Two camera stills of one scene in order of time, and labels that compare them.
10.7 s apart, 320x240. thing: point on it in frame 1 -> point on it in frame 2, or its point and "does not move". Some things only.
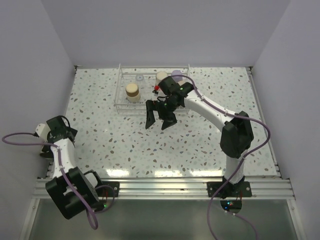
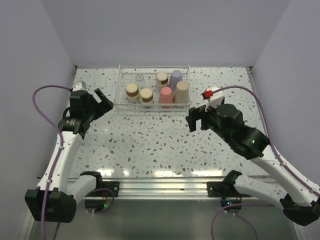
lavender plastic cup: x=177 y=78 does not move
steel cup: x=132 y=90 does not move
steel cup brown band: x=160 y=76 does not move
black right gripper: x=168 y=121 -> x=195 y=114
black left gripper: x=74 y=133 -> x=103 y=106
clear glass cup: x=140 y=81 does not move
